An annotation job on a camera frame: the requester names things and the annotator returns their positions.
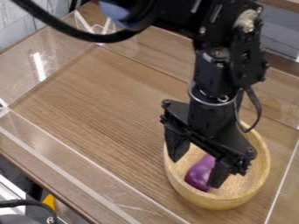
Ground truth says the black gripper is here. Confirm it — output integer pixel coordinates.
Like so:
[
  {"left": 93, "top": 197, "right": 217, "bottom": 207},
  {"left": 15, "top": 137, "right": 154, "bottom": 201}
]
[{"left": 160, "top": 87, "right": 257, "bottom": 188}]

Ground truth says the purple toy eggplant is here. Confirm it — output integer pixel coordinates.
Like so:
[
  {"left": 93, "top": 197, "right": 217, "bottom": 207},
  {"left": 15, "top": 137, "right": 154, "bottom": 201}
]
[{"left": 184, "top": 154, "right": 214, "bottom": 192}]

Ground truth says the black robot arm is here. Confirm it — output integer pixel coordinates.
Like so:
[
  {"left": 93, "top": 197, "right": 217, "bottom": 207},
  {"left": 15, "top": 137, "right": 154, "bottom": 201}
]
[{"left": 11, "top": 0, "right": 268, "bottom": 188}]

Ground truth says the brown wooden bowl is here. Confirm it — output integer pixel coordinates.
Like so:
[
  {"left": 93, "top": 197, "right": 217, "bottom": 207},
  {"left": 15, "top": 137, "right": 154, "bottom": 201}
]
[{"left": 162, "top": 129, "right": 270, "bottom": 210}]

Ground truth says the black device with screw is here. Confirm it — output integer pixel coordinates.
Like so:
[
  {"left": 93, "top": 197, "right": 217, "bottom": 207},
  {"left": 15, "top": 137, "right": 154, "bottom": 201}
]
[{"left": 0, "top": 206, "right": 69, "bottom": 224}]

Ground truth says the clear acrylic tray enclosure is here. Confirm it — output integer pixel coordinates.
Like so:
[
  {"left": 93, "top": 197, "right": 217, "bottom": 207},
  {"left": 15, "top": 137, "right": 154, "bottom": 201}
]
[{"left": 0, "top": 28, "right": 299, "bottom": 224}]

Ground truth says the black cable bottom left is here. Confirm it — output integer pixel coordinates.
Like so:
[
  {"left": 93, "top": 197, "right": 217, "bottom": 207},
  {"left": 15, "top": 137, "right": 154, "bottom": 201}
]
[{"left": 0, "top": 198, "right": 55, "bottom": 224}]

